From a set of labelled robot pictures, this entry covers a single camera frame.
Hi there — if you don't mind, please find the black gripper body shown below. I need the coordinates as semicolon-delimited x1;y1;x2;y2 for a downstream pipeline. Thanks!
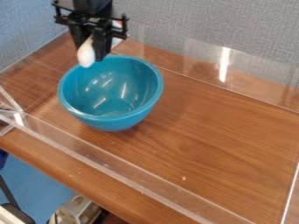
53;0;129;39

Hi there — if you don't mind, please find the black white object bottom left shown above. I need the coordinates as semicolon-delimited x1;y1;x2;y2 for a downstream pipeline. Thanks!
0;204;37;224

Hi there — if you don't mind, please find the clear acrylic front barrier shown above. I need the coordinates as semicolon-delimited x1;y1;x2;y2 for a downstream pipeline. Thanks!
0;114;255;224

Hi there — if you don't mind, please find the white power strip below table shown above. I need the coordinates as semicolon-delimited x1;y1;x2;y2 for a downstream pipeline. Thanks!
47;194;103;224

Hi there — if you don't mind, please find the white brown toy mushroom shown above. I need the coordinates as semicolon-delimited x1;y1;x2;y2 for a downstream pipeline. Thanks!
78;37;97;68

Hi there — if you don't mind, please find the blue bowl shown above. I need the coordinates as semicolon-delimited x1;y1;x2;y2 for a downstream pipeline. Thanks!
58;55;165;131

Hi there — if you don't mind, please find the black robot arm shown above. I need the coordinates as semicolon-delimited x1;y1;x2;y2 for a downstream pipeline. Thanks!
53;0;129;61

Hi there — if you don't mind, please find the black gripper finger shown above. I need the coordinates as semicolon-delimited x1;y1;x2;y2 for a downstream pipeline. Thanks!
93;27;113;61
70;24;91;48

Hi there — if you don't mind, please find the clear acrylic corner bracket left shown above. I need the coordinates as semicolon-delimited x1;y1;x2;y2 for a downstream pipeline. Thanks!
0;86;26;137

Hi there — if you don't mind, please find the clear acrylic back barrier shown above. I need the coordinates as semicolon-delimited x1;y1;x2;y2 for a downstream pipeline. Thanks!
114;27;299;113

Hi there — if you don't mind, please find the clear acrylic barrier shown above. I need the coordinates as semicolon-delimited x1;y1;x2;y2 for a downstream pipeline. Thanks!
114;27;299;113
0;114;255;224

